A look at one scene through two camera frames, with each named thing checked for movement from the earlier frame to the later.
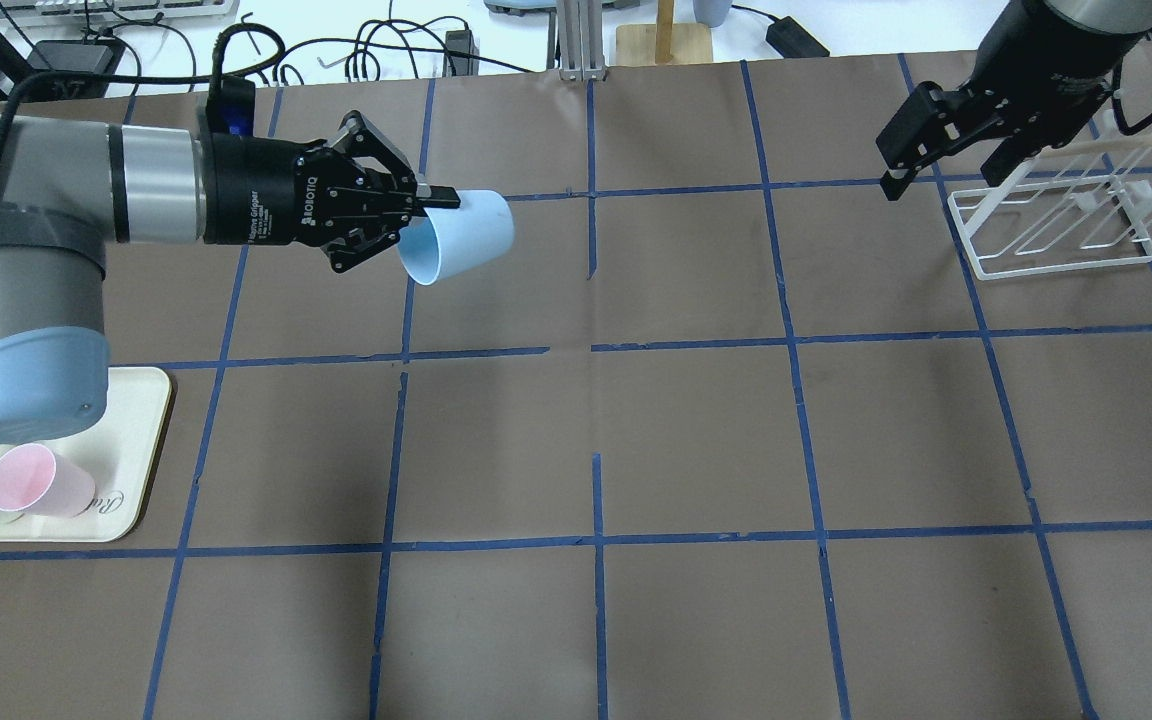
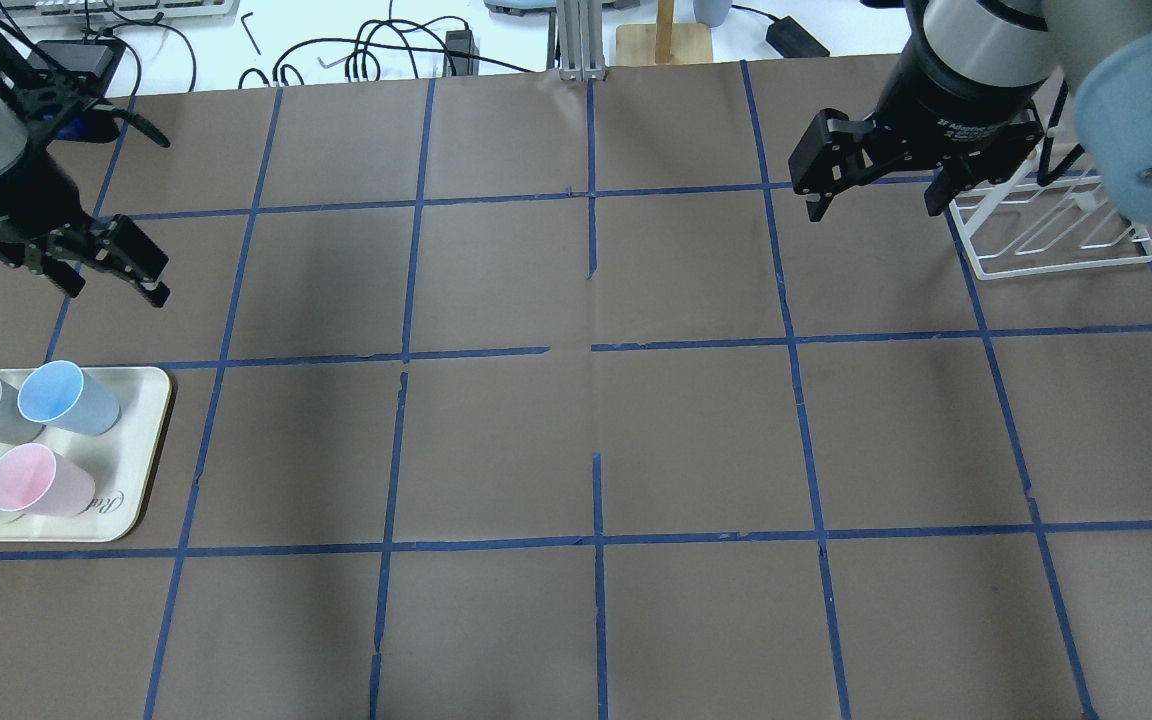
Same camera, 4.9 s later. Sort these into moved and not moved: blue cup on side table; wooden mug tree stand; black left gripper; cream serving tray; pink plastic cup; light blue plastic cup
Moved: black left gripper; light blue plastic cup
Not moved: cream serving tray; blue cup on side table; wooden mug tree stand; pink plastic cup
